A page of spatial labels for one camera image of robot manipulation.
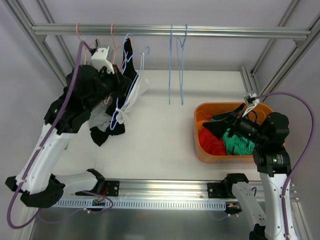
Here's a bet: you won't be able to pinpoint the red tank top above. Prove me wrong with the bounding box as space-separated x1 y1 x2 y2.
198 128 227 156

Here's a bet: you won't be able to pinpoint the white tank top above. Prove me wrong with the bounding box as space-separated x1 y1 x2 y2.
115 53 150 124

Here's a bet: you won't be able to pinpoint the green tank top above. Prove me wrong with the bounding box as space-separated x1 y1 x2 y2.
221 128 255 156

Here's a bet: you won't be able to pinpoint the blue hanger of white top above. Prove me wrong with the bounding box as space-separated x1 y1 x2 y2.
109 33 150 130

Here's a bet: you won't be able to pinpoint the blue hanger of red top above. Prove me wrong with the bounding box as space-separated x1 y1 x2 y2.
176 24 188 106

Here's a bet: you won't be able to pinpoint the blue hanger of green top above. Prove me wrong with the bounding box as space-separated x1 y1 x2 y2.
168 24 173 105

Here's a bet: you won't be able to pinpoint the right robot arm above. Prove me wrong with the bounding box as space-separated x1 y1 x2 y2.
202 103 298 240

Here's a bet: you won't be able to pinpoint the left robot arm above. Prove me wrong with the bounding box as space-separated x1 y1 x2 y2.
5 64 137 209

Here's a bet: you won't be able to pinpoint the black tank top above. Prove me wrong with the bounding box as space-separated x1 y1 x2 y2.
89 38 138 147

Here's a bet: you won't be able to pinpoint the pink hanger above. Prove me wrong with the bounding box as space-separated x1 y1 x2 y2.
75 22 98 68
103 22 128 105

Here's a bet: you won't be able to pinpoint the grey tank top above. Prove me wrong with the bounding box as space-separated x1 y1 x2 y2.
88 103 112 132

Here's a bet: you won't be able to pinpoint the orange plastic basket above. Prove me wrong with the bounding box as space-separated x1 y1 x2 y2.
193 101 286 165

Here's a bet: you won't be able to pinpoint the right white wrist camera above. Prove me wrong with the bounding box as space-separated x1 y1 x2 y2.
242 93 260 117

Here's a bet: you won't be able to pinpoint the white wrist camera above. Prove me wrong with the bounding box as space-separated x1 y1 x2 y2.
90 46 115 74
242 93 260 117

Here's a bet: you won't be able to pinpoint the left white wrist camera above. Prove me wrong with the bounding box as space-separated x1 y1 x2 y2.
90 46 115 74

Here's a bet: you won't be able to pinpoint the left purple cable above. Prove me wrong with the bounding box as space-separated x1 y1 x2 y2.
6 41 96 230

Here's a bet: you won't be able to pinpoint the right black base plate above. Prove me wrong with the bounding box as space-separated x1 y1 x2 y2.
207 182 236 199

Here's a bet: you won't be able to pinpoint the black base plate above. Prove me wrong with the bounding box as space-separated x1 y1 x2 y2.
207 182 236 199
94 179 120 197

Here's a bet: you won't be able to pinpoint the aluminium hanging rail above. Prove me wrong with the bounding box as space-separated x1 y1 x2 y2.
31 23 312 41

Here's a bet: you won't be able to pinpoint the aluminium front rail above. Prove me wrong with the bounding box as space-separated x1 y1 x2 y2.
74 177 273 198

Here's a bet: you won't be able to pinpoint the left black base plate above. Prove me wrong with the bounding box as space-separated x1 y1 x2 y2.
94 179 120 197

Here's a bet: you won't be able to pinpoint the aluminium frame posts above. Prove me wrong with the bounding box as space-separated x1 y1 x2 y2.
0 0 320 101

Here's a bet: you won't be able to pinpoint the white slotted cable duct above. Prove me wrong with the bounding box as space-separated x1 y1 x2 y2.
54 197 227 211

